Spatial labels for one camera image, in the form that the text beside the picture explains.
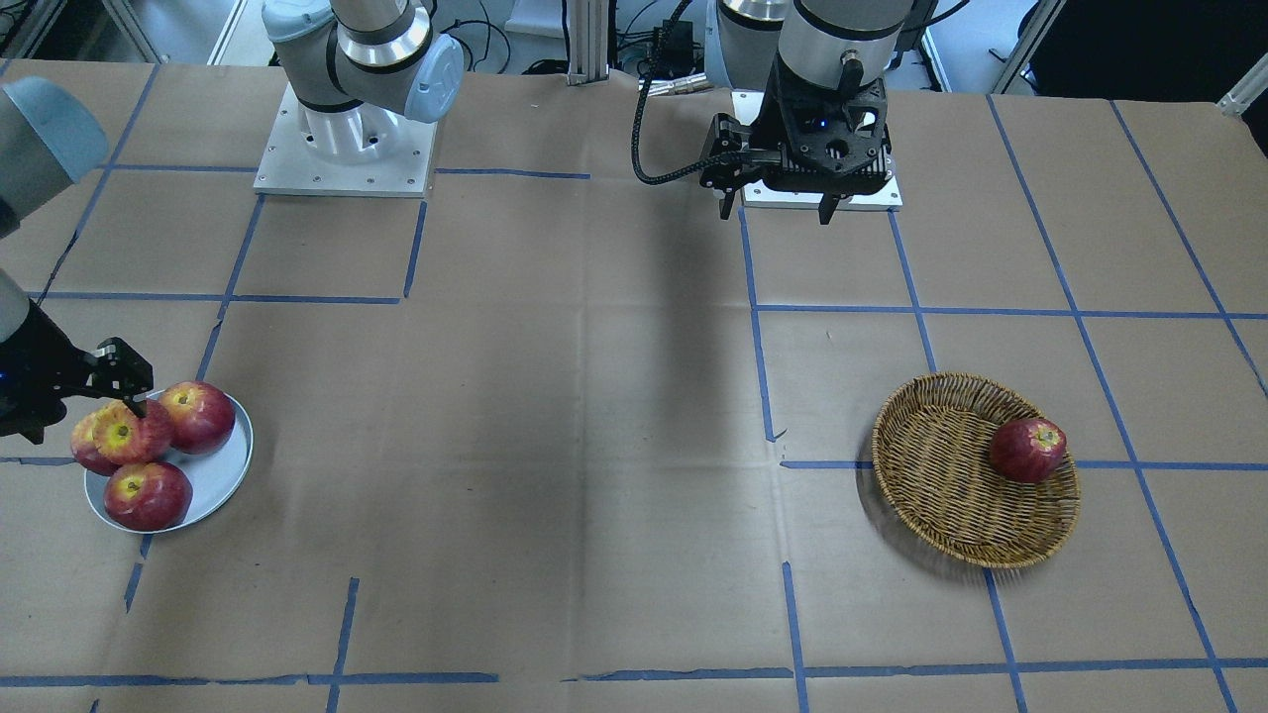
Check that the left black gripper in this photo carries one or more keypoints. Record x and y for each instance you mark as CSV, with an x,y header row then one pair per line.
x,y
767,132

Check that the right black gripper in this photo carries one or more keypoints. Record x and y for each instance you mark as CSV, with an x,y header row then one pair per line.
x,y
40,368

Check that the yellow-red apple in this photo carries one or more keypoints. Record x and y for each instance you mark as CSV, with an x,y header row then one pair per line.
x,y
122,437

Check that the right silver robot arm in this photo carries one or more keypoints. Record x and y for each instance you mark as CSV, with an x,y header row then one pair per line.
x,y
367,81

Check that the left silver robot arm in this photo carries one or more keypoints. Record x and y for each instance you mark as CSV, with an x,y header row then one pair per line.
x,y
743,38

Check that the red apple plate outer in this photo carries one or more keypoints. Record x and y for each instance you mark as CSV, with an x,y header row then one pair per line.
x,y
84,448

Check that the red apple plate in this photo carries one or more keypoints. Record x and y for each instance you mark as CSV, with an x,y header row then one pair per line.
x,y
202,416
84,448
148,497

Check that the red apple plate back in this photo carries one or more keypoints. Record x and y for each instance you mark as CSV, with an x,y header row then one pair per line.
x,y
202,416

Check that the red apple plate front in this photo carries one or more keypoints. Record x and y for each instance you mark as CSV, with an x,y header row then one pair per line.
x,y
148,497

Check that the light blue plate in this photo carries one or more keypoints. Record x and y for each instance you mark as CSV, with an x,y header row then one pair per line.
x,y
214,476

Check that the wicker basket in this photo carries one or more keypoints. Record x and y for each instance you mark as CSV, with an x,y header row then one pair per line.
x,y
929,445

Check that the dark red apple in basket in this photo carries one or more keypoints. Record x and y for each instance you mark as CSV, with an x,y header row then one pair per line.
x,y
1027,450

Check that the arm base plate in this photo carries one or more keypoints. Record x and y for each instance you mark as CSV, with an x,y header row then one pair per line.
x,y
362,152
746,105

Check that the aluminium frame post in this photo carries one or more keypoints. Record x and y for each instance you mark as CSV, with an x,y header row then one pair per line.
x,y
588,36

